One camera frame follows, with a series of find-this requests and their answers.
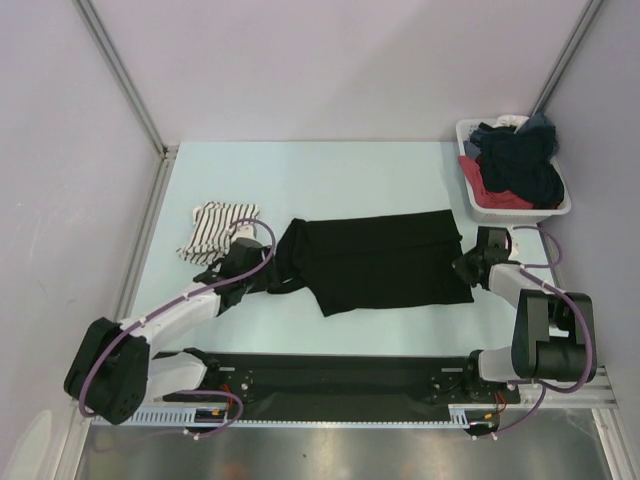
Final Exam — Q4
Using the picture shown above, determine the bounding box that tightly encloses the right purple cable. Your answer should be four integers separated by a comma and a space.
469, 225, 599, 441

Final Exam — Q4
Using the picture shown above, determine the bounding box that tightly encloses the purple cable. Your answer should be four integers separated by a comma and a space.
469, 225, 599, 441
78, 218, 277, 446

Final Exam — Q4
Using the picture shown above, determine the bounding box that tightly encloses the right aluminium corner post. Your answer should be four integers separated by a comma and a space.
530, 0, 608, 115

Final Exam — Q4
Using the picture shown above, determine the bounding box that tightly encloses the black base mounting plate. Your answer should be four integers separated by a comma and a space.
166, 353, 520, 423

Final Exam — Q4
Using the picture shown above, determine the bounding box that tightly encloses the white slotted cable duct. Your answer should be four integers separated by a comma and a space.
123, 396, 499, 429

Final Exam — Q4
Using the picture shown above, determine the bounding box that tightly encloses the dark clothes pile in basket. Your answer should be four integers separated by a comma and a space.
456, 114, 567, 210

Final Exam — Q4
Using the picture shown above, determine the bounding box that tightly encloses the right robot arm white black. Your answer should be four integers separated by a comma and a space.
453, 226, 597, 401

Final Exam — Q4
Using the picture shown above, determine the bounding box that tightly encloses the left aluminium corner post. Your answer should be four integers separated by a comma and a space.
72, 0, 168, 158

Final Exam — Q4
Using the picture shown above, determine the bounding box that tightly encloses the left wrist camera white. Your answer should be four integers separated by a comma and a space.
226, 223, 256, 242

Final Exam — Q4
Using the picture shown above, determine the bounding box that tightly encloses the aluminium front rail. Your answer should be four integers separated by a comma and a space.
72, 364, 619, 407

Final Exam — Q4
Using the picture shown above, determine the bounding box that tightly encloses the white plastic laundry basket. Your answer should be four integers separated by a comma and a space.
455, 118, 572, 225

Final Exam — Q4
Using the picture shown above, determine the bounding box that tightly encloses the aluminium corner post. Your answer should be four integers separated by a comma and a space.
72, 0, 168, 158
530, 0, 608, 115

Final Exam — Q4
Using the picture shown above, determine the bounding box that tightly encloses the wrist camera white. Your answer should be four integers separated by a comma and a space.
508, 229, 520, 261
226, 223, 256, 242

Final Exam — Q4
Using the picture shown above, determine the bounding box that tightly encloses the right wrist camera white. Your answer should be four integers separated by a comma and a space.
508, 229, 520, 261

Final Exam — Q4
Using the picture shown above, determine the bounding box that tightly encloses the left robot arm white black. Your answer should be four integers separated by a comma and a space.
63, 238, 277, 425

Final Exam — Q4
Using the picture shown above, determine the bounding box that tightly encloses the black white striped tank top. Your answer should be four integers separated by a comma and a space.
177, 201, 260, 266

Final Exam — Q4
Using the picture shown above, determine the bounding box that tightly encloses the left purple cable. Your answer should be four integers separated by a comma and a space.
78, 218, 277, 446

